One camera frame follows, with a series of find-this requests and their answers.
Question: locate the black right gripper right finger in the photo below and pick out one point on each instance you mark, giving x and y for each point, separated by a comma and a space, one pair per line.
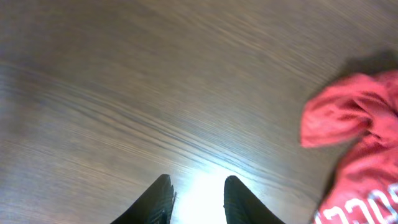
243, 207

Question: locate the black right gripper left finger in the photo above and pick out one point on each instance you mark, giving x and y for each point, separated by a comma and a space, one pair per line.
154, 206

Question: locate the red printed t-shirt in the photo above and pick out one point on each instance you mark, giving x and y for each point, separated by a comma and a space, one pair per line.
364, 108

